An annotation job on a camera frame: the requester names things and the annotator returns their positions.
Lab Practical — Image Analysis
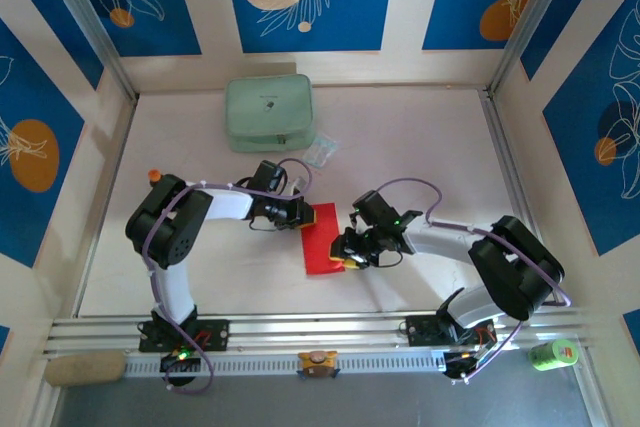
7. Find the red paper sheet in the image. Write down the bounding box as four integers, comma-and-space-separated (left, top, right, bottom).
299, 202, 347, 278

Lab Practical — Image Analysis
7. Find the small clear plastic packet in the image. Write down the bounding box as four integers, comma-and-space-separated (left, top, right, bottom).
301, 134, 341, 170

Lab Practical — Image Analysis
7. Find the mint green zip pouch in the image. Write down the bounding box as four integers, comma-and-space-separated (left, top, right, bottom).
223, 73, 317, 154

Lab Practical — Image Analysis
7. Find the orange yellow button device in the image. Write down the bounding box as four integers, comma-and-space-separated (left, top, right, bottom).
297, 349, 341, 379

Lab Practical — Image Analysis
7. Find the green cup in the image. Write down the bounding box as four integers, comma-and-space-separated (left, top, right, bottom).
528, 339, 580, 372

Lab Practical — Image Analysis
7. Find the beige foam roll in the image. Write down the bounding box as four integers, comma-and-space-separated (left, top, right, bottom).
43, 351, 127, 388

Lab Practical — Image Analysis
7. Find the aluminium mounting rail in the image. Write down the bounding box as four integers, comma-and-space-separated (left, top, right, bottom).
42, 309, 596, 361

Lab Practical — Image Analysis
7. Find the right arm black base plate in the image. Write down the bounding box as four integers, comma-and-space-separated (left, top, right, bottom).
405, 315, 496, 348

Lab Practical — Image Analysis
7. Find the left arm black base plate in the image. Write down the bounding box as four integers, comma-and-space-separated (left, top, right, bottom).
138, 319, 231, 353

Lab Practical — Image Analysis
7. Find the slotted grey cable duct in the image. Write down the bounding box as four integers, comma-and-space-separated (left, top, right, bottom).
122, 349, 449, 378

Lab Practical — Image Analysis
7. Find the aluminium side rail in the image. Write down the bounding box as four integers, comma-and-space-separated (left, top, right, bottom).
479, 89, 561, 308

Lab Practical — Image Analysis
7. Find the aluminium corner post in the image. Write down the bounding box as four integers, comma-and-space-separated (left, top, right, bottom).
487, 0, 586, 98
37, 0, 140, 101

